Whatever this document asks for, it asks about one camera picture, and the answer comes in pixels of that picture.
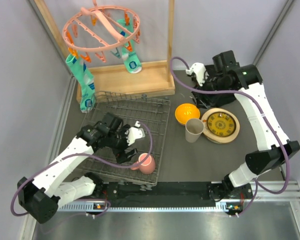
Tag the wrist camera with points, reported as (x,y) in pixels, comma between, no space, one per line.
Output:
(134,133)
(197,70)

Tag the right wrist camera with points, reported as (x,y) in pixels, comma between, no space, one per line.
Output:
(197,70)

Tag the beige tumbler cup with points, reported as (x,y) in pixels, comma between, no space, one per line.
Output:
(194,128)

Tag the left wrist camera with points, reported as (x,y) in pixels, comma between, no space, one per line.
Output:
(134,133)

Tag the aluminium extrusion rail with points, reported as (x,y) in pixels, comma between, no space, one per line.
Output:
(265,191)

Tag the yellow patterned small plate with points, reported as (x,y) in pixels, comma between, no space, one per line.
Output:
(221,124)

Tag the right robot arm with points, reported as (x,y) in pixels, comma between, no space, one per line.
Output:
(274,147)

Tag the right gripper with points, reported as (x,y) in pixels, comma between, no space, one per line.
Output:
(203,86)

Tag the beige bird plate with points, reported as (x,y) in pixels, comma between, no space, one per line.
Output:
(218,139)

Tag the mint green blue sock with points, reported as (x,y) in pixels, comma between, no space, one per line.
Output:
(86,81)

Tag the black cloth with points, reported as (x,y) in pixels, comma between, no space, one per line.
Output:
(216,81)

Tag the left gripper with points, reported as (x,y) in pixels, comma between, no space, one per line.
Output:
(121,156)

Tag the yellow ribbed bowl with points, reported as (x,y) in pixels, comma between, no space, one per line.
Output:
(185,112)

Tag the wooden stand tray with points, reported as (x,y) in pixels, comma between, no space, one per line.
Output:
(155,78)

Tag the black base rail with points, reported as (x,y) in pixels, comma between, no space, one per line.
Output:
(172,194)

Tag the pink round clothes hanger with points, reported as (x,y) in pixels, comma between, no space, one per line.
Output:
(95,32)

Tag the pink mug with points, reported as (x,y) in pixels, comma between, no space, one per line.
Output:
(147,167)

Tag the grey wire dish rack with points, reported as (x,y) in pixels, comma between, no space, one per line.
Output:
(153,112)

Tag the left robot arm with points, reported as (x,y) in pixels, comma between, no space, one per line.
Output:
(44,193)

